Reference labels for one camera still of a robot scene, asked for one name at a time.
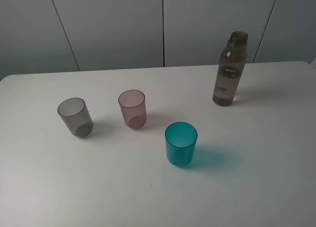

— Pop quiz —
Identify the pink translucent plastic cup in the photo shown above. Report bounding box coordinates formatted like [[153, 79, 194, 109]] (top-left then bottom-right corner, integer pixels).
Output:
[[118, 89, 147, 130]]

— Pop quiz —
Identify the teal translucent plastic cup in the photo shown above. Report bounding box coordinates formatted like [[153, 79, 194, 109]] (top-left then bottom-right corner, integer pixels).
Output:
[[164, 121, 198, 167]]

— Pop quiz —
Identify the brown transparent water bottle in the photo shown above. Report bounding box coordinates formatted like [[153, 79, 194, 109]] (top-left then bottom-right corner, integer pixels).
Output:
[[212, 31, 248, 107]]

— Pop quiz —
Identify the grey translucent plastic cup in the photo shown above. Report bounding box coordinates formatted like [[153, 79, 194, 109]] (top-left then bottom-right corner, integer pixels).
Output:
[[57, 97, 93, 138]]

